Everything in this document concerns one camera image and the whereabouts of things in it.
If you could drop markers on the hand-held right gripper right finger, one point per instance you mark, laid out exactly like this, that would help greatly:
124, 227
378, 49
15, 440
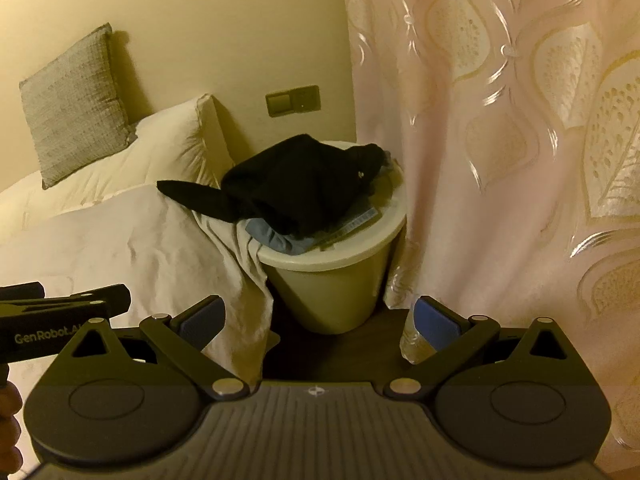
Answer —
435, 325

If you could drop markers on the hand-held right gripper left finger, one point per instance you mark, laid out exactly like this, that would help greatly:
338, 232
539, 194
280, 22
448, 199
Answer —
202, 322

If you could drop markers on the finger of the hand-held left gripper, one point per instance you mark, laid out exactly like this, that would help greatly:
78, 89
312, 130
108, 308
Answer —
22, 292
115, 297

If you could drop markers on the cream laundry basket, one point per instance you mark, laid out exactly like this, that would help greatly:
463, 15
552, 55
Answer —
325, 290

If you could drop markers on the black garment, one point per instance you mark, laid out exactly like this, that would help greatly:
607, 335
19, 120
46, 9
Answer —
290, 185

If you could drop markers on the person's left hand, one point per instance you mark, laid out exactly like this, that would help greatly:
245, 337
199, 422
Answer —
7, 420

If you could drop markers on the clear plastic bottle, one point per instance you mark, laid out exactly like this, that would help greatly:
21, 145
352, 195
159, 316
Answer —
412, 346

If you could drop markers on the white duvet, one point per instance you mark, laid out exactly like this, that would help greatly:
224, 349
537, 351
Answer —
125, 250

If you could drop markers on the blue garment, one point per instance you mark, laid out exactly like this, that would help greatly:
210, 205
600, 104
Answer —
280, 241

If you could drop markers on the striped grey garment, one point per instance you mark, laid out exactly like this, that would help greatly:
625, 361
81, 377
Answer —
350, 220

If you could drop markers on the white pillow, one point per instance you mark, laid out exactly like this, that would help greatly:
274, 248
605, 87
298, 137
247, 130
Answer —
165, 150

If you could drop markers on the pink patterned curtain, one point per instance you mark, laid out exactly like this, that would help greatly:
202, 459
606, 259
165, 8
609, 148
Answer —
500, 160

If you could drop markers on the grey textured pillow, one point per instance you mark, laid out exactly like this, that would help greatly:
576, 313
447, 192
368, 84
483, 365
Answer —
75, 105

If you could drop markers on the wall switch panel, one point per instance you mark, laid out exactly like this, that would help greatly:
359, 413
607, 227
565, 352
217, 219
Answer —
292, 101

